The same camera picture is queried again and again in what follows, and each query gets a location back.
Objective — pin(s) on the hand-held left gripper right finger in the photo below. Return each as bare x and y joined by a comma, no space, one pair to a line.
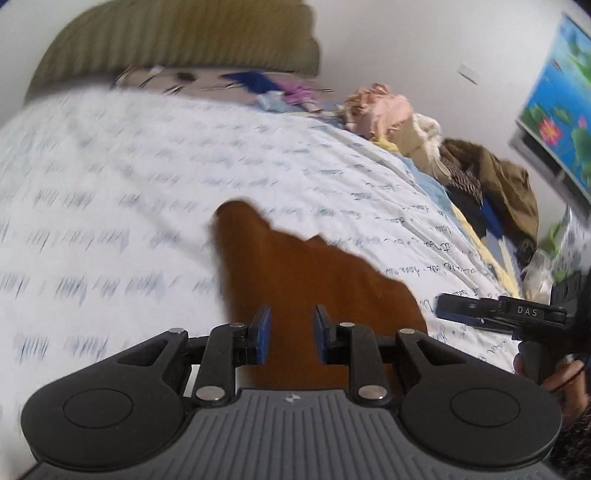
322,334

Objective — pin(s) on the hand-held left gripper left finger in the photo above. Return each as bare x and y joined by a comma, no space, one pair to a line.
263,334

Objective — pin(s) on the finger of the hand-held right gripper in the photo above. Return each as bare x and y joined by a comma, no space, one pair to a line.
466,308

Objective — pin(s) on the brown small cloth garment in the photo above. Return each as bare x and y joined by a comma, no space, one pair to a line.
295,277

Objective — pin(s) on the person's right forearm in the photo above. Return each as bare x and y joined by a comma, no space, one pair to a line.
575,447

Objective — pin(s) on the pile of clothes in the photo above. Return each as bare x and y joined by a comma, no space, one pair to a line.
466,230

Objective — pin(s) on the person's right hand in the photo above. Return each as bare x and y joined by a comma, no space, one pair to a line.
570,385

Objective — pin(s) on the green floral cloth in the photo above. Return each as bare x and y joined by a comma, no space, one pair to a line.
561,249

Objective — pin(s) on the olive brown jacket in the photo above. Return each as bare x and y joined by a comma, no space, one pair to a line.
498,184

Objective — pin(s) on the beige crumpled cloth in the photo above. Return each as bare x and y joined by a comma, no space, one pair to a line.
422,141

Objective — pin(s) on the white printed bed blanket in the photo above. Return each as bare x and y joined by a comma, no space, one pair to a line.
138,207

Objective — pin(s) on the pink crumpled cloth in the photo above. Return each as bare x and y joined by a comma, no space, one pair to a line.
376,108

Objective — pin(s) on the purple cloth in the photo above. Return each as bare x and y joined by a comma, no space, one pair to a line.
300,94

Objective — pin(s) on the dark blue cloth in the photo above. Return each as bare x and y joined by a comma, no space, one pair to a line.
249,79

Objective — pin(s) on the beige patterned pillow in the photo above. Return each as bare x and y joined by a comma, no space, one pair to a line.
198,83

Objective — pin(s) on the olive padded headboard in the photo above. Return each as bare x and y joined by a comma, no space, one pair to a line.
161,41

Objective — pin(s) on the lotus wall poster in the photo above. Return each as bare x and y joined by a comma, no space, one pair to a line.
561,106

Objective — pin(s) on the white wall socket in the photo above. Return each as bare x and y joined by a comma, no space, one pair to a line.
467,74

